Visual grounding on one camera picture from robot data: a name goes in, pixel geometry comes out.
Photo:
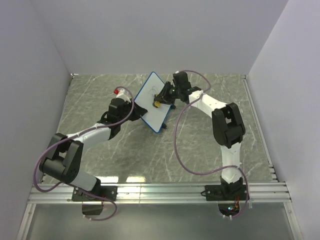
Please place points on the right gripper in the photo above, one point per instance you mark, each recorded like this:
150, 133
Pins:
162, 97

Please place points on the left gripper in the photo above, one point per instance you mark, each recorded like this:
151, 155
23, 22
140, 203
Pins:
138, 112

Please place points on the yellow bone-shaped eraser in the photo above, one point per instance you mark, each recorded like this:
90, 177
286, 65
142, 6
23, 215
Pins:
156, 104

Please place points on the blue framed whiteboard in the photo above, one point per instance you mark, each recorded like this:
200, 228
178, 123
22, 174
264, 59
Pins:
156, 112

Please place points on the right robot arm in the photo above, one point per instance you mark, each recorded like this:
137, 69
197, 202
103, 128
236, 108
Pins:
227, 125

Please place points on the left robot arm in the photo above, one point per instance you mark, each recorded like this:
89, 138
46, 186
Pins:
62, 159

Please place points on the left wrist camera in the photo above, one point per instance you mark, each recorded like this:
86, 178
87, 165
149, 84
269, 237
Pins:
121, 105

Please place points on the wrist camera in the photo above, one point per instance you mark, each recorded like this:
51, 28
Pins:
121, 105
181, 81

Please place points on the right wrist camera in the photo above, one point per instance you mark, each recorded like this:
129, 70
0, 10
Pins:
181, 81

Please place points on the aluminium mounting rail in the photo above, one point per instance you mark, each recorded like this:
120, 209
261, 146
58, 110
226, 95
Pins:
160, 193

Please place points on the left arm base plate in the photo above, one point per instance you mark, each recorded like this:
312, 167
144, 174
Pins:
105, 191

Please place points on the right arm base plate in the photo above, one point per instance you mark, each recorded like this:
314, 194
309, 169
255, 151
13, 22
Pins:
220, 193

